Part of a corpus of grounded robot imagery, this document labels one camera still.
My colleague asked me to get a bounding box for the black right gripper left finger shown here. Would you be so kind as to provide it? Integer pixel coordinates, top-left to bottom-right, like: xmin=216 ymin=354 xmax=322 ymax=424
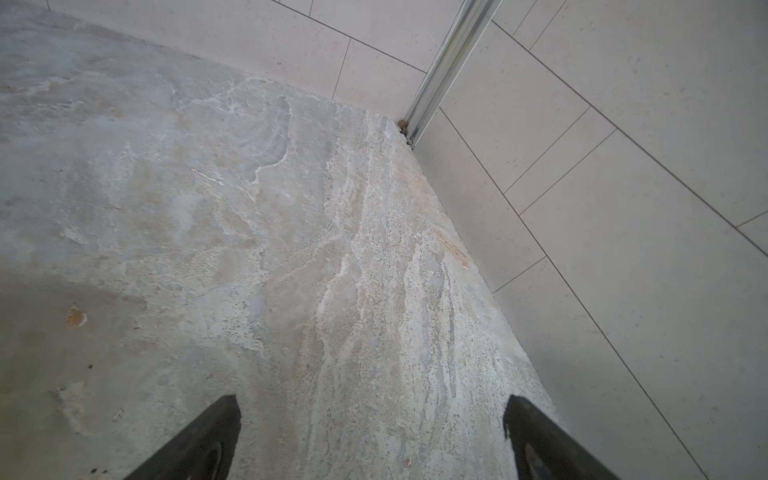
xmin=126 ymin=394 xmax=241 ymax=480

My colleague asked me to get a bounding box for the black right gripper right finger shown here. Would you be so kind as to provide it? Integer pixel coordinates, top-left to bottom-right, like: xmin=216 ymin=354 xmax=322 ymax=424
xmin=502 ymin=395 xmax=618 ymax=480

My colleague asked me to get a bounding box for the aluminium corner post right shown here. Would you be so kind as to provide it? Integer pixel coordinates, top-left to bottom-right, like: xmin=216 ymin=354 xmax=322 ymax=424
xmin=398 ymin=0 xmax=502 ymax=148

